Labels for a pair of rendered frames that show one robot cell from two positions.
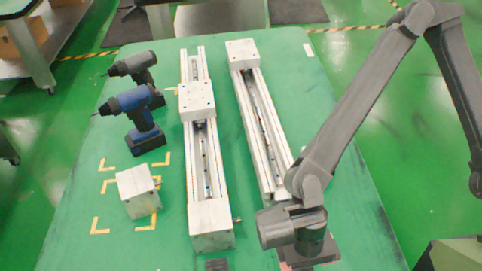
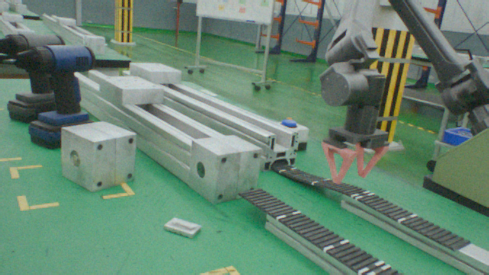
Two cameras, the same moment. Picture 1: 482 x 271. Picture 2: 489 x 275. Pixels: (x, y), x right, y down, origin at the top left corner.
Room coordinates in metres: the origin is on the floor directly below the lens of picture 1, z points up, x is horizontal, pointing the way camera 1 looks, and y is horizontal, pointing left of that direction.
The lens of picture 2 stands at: (-0.17, 0.49, 1.12)
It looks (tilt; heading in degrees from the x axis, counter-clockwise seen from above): 16 degrees down; 324
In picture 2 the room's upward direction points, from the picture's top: 7 degrees clockwise
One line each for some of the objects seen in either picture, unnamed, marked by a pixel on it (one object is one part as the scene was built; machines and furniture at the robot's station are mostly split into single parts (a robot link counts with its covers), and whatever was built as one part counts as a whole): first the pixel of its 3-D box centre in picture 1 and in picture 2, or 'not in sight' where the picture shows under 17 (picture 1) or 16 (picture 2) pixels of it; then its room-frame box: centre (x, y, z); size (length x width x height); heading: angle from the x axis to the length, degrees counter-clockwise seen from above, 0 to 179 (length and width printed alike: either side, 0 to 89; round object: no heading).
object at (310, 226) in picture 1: (308, 223); (365, 88); (0.34, -0.11, 1.01); 0.07 x 0.06 x 0.07; 98
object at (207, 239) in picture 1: (217, 225); (229, 166); (0.48, 0.07, 0.83); 0.12 x 0.09 x 0.10; 94
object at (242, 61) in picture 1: (242, 56); (154, 76); (1.18, -0.05, 0.87); 0.16 x 0.11 x 0.07; 4
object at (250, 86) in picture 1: (254, 105); (191, 109); (0.93, -0.07, 0.82); 0.80 x 0.10 x 0.09; 4
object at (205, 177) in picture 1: (199, 114); (129, 112); (0.92, 0.12, 0.82); 0.80 x 0.10 x 0.09; 4
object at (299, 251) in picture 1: (309, 239); (360, 120); (0.34, -0.12, 0.95); 0.10 x 0.07 x 0.07; 95
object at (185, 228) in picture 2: not in sight; (183, 228); (0.37, 0.22, 0.78); 0.05 x 0.03 x 0.01; 34
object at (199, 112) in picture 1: (196, 102); (130, 94); (0.92, 0.12, 0.87); 0.16 x 0.11 x 0.07; 4
